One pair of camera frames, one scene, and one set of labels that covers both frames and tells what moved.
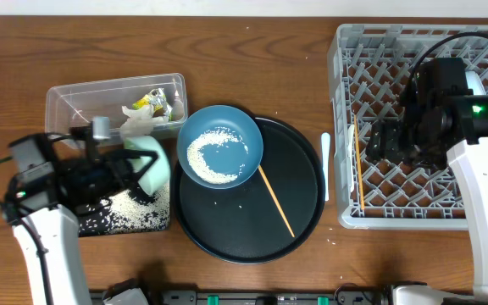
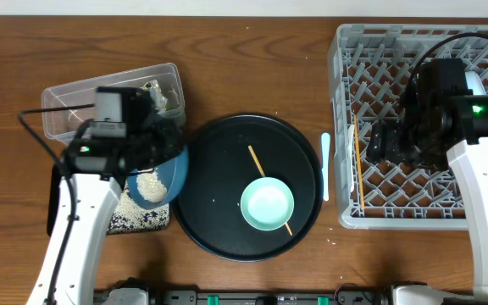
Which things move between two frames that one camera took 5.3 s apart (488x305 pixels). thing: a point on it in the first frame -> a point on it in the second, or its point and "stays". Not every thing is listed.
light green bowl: (156, 180) -> (267, 203)
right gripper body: (407, 145) stays
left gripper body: (98, 180) -> (157, 144)
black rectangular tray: (131, 211) stays
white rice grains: (196, 161) -> (151, 188)
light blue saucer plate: (474, 82) stays
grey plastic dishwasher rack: (370, 67) stays
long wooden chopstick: (359, 161) stays
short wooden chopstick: (275, 200) -> (259, 169)
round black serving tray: (242, 224) stays
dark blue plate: (219, 146) -> (173, 174)
